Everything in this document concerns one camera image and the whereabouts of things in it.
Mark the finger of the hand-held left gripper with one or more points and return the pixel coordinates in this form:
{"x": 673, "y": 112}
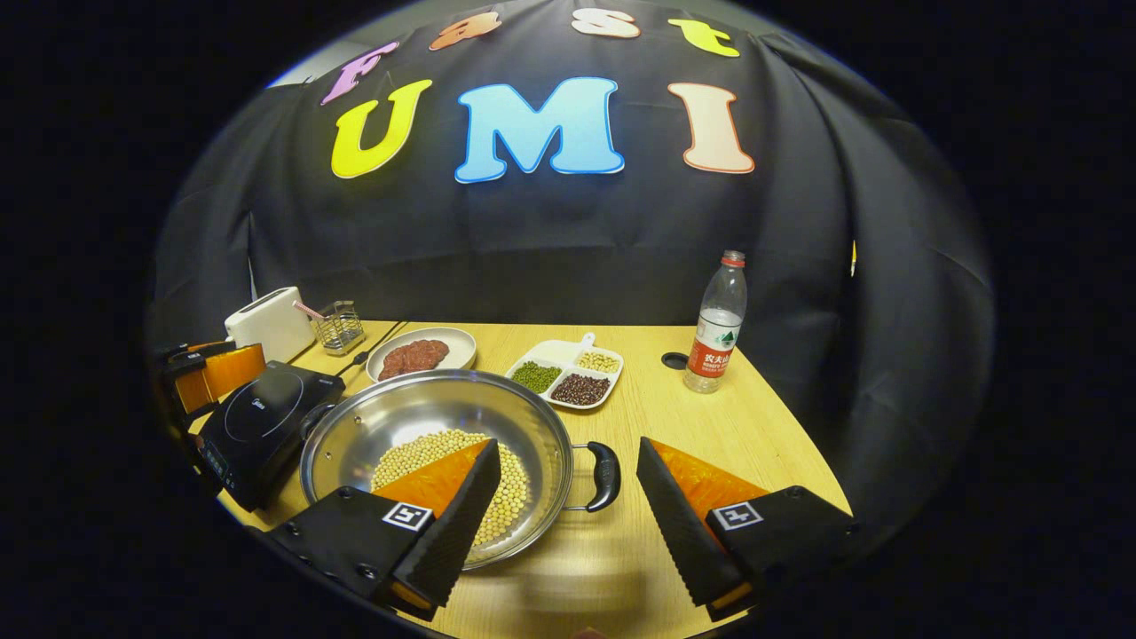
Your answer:
{"x": 226, "y": 373}
{"x": 191, "y": 351}

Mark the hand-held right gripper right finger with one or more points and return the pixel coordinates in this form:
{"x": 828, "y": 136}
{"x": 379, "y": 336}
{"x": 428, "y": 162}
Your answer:
{"x": 679, "y": 532}

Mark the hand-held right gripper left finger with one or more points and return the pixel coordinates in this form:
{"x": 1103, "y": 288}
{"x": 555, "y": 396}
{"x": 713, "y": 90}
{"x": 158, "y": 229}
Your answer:
{"x": 457, "y": 524}

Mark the black induction cooktop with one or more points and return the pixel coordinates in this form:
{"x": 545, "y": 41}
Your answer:
{"x": 257, "y": 417}

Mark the white toaster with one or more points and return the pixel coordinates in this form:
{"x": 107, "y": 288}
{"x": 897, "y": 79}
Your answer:
{"x": 266, "y": 324}

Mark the large soybean pile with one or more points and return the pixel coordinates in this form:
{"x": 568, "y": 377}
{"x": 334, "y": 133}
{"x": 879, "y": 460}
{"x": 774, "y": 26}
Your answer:
{"x": 417, "y": 453}

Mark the pink stick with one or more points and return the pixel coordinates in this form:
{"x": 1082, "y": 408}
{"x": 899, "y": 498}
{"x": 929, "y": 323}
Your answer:
{"x": 307, "y": 309}

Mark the pile of green mung beans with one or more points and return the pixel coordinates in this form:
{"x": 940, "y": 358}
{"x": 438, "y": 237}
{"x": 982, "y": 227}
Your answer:
{"x": 536, "y": 376}

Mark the red meat pieces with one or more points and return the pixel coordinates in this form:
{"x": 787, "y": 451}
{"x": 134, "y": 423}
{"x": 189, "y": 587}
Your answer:
{"x": 413, "y": 358}

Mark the pile of dark red beans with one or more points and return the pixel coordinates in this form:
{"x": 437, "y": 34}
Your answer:
{"x": 580, "y": 389}

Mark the round white plate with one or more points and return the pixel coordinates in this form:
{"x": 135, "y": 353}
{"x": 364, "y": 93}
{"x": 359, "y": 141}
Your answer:
{"x": 461, "y": 342}

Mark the small soybean pile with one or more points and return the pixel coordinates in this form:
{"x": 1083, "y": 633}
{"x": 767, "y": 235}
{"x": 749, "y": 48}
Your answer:
{"x": 598, "y": 361}

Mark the clear plastic water bottle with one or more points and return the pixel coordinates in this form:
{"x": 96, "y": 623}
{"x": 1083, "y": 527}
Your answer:
{"x": 713, "y": 337}

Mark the white divided dish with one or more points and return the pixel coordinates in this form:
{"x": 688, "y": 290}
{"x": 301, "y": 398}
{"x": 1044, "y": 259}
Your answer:
{"x": 559, "y": 351}

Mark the black backdrop cloth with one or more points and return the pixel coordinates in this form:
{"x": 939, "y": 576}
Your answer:
{"x": 532, "y": 240}

